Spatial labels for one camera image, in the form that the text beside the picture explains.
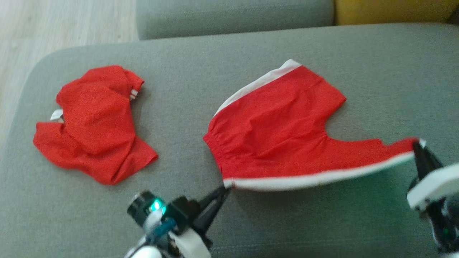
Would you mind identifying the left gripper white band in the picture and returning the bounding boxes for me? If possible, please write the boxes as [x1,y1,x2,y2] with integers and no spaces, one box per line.
[169,186,230,258]

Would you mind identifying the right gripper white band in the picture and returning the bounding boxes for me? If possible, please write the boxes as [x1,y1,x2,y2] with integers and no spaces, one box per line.
[407,141,459,212]

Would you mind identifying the red shorts with white stripe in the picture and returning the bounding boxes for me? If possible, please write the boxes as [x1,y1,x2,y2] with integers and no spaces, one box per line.
[203,59,426,191]

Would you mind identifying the red basketball jersey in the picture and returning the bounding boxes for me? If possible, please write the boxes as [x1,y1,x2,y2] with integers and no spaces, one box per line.
[33,65,159,185]

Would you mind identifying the yellow sofa backrest cushion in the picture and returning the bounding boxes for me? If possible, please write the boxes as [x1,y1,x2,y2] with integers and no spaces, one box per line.
[335,0,459,25]

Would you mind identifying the grey sofa seat cushion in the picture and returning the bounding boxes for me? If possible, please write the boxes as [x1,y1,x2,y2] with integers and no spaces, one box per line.
[136,0,335,40]

